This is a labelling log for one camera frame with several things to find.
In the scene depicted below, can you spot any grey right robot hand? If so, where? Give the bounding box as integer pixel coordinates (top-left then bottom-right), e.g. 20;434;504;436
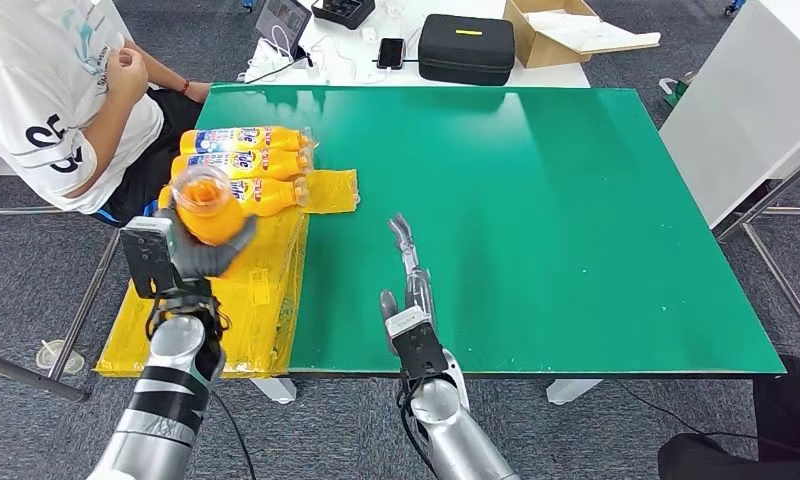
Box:
380;213;436;356

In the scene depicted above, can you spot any person's right hand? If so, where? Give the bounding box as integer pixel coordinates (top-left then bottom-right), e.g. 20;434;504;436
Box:
105;46;151;101

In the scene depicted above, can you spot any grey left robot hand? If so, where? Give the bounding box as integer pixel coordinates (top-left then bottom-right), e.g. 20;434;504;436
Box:
153;205;259;283

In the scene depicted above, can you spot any orange detergent bottle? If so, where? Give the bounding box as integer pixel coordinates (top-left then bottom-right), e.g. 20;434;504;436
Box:
169;146;314;181
178;125;314;156
158;175;309;219
169;164;256;248

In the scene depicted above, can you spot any white power strip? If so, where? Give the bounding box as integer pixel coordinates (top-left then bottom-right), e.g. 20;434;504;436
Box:
242;37;309;85

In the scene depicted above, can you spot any yellow taped cardboard sheet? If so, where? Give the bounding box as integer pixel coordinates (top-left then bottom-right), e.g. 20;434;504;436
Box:
95;168;360;380

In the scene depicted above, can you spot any person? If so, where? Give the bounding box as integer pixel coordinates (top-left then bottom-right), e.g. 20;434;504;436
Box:
658;355;800;480
0;0;210;223

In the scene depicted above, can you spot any black tablet on stand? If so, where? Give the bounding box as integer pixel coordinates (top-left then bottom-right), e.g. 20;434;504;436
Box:
254;0;314;61

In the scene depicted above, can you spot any slanted metal table leg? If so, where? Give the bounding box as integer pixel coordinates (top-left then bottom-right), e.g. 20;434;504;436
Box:
47;228;123;384

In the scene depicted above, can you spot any white table foot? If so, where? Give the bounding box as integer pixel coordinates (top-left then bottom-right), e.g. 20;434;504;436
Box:
546;380;603;407
250;378;299;405

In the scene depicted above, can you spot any black charger tray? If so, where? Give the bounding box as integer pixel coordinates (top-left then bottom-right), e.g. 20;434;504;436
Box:
310;0;377;31

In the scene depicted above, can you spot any clear plastic cup lid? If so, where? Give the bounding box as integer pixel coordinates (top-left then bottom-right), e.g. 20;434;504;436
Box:
35;339;87;376

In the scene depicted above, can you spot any black smartphone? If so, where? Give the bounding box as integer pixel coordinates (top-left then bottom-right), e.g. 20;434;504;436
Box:
376;37;408;72

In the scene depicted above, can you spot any dark floor bar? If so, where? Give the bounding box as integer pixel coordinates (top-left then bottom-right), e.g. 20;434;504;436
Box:
0;347;91;405

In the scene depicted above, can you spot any black zipper case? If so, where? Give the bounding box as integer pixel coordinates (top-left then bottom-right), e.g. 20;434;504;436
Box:
417;13;517;87

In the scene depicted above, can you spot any brown cardboard box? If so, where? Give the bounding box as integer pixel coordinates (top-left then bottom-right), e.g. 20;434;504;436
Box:
503;0;663;70

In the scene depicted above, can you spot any white foam sheet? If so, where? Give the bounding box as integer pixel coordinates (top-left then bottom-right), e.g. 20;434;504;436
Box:
525;9;664;56

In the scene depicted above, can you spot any green and white item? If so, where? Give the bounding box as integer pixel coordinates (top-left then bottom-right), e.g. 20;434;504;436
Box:
659;72;696;109

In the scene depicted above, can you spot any white side table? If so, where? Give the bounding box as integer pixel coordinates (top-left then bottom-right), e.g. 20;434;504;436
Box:
659;0;800;230

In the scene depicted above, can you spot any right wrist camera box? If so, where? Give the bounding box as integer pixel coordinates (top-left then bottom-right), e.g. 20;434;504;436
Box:
384;305;449;380

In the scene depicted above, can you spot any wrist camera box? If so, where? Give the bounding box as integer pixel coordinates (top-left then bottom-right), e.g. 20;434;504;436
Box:
118;216;177;301
384;305;449;380

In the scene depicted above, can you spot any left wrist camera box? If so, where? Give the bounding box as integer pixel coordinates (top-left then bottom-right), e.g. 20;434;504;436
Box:
118;216;177;301

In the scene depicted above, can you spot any black desk cable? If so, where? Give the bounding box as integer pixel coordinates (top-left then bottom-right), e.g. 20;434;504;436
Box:
242;56;315;86

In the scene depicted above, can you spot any horizontal metal rail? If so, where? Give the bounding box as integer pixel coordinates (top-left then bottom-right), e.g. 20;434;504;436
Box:
0;206;77;219

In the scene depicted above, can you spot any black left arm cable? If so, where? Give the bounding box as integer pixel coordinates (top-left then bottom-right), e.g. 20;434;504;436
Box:
211;390;259;480

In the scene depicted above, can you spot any black floor cable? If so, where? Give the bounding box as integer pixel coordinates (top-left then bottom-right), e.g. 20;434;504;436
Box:
615;380;762;446

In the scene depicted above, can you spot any metal side table frame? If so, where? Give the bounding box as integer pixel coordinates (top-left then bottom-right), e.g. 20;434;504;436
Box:
713;148;800;356

